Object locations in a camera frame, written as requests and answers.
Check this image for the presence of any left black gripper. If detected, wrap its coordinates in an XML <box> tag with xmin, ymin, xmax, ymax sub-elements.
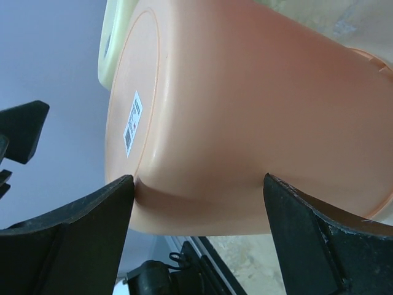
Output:
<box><xmin>0</xmin><ymin>100</ymin><xmax>50</xmax><ymax>199</ymax></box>

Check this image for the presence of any orange translucent bucket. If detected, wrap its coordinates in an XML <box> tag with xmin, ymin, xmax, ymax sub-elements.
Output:
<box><xmin>98</xmin><ymin>0</ymin><xmax>138</xmax><ymax>90</ymax></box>

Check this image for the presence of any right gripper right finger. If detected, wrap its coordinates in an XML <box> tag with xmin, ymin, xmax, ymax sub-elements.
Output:
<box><xmin>263</xmin><ymin>174</ymin><xmax>392</xmax><ymax>295</ymax></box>

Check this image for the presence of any orange printed bucket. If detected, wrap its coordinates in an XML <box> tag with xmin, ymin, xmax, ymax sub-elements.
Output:
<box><xmin>105</xmin><ymin>1</ymin><xmax>392</xmax><ymax>235</ymax></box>

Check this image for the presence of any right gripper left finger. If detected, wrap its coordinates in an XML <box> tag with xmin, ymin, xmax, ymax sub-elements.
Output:
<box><xmin>1</xmin><ymin>175</ymin><xmax>134</xmax><ymax>294</ymax></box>

